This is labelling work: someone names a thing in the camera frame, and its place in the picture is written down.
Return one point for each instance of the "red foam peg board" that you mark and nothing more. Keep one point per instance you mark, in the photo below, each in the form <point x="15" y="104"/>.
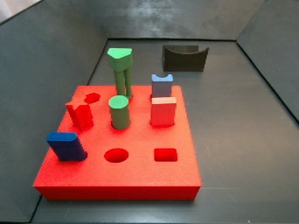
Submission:
<point x="140" y="163"/>

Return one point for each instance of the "pink rectangular peg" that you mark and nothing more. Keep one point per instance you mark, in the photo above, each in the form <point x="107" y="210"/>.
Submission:
<point x="163" y="111"/>

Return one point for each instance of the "green cylinder peg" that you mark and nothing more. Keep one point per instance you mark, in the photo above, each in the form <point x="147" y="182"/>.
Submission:
<point x="119" y="112"/>

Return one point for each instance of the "light blue notched peg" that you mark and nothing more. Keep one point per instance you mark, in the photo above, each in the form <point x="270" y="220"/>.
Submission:
<point x="162" y="86"/>

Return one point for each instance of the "red star peg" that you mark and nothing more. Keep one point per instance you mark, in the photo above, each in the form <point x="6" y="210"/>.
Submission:
<point x="80" y="114"/>

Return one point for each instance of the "black curved plastic stand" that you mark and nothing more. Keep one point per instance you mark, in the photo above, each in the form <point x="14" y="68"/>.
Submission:
<point x="184" y="58"/>

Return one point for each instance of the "green triangular tall peg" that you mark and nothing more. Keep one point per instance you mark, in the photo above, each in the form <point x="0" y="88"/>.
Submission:
<point x="120" y="61"/>

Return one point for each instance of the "dark blue rounded peg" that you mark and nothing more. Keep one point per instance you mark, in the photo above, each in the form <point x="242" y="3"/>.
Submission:
<point x="67" y="146"/>

